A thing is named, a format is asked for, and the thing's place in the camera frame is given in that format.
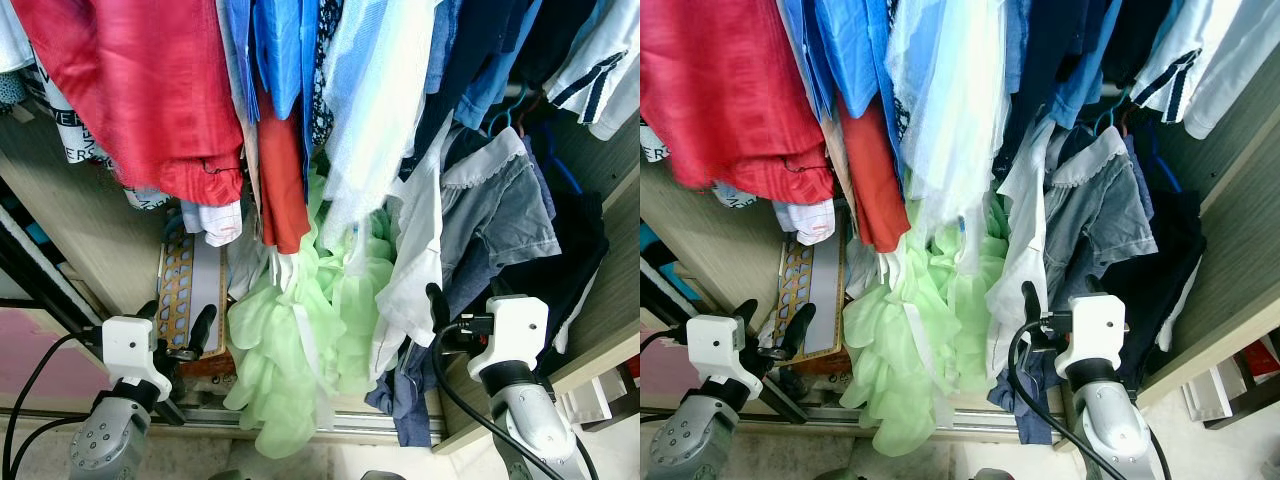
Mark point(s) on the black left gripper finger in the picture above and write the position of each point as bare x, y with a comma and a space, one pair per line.
148, 309
747, 309
798, 325
204, 325

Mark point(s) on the bright blue shirt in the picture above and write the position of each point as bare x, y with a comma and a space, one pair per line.
280, 40
850, 40

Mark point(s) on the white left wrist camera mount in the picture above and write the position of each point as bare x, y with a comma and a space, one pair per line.
715, 345
130, 345

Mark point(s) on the white garment with red trim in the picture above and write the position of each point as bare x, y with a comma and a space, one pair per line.
808, 222
215, 222

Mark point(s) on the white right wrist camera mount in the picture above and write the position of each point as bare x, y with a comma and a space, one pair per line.
1095, 330
515, 330

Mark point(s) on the light green tulle dress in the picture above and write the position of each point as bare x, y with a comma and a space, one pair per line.
270, 350
890, 350

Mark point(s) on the navy garment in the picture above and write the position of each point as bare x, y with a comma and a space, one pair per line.
1050, 50
470, 50

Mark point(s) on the silver sliding door track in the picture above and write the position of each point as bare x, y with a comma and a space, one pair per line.
350, 427
825, 425

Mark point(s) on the pink door panel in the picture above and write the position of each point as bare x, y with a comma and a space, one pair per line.
655, 385
60, 385

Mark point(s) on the silver right robot leg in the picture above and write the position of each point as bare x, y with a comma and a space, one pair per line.
995, 475
382, 475

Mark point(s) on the red box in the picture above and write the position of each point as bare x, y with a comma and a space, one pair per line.
1262, 358

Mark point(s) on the orange-red garment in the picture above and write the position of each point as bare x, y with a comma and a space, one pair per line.
285, 180
875, 180

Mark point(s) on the white shirt with navy stripes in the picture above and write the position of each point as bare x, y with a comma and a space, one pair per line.
1170, 60
600, 60

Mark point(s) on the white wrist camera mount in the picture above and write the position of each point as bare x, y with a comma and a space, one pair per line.
715, 345
130, 345
515, 330
1095, 330

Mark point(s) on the grey shirt with white collar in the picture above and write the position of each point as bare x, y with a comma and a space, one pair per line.
500, 210
1095, 210

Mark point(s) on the teal clothes hanger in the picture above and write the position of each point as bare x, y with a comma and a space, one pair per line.
508, 110
1115, 112

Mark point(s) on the orange patterned box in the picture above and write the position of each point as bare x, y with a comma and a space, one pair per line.
180, 290
800, 300

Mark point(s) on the pale blue sheer garment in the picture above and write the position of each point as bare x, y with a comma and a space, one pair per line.
950, 110
375, 110

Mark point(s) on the white plastic box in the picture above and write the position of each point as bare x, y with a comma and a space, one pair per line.
1215, 390
590, 400

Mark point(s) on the blue denim garment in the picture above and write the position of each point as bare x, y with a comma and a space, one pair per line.
1030, 392
410, 400

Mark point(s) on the white garment with black print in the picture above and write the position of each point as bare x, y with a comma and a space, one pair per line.
70, 135
655, 145

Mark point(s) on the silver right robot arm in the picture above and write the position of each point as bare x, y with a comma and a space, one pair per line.
530, 430
1110, 430

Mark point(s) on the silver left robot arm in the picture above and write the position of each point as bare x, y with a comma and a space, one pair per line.
105, 440
690, 445

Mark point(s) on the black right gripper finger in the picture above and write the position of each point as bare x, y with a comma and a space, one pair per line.
1031, 305
438, 305

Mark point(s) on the plain white shirt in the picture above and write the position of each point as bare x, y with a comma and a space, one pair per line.
1020, 230
415, 270

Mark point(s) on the red shirt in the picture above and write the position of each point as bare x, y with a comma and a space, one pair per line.
130, 90
730, 90

